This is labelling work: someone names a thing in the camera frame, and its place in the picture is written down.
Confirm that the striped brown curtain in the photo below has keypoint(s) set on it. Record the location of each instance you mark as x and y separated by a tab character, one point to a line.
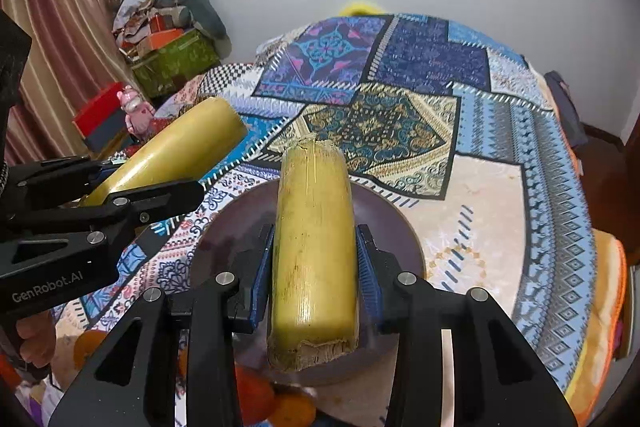
60	7

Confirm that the blue patchwork blanket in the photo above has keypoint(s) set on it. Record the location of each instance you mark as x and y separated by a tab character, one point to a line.
500	207

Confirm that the red apple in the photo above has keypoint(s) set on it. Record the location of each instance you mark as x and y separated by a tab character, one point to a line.
252	392

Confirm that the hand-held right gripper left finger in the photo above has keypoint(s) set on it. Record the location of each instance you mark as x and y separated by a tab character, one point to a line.
262	277

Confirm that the person's left hand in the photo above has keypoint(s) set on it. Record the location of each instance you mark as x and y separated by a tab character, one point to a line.
35	337

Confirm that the dark purple plate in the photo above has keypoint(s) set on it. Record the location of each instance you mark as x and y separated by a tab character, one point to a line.
395	232

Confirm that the pile of clutter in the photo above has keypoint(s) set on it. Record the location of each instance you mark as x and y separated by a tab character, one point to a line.
137	22

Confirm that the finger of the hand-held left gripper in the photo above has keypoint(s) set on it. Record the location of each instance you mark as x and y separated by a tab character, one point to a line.
50	179
160	202

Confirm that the yellow sugarcane piece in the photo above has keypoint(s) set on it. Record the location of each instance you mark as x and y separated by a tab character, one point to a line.
312	257
180	147

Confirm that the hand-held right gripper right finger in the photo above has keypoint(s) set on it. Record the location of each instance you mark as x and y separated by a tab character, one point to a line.
367	277

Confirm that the orange under blanket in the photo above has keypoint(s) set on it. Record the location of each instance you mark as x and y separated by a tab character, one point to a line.
605	307

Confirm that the checked patterned cloth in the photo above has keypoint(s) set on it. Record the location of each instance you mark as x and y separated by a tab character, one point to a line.
220	82

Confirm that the green patterned box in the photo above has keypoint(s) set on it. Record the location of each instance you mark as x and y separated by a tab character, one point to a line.
175	62

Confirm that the pink toy figure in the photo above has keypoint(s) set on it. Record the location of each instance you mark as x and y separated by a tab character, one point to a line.
135	112

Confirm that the red box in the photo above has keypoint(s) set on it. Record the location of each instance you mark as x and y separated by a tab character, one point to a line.
97	107

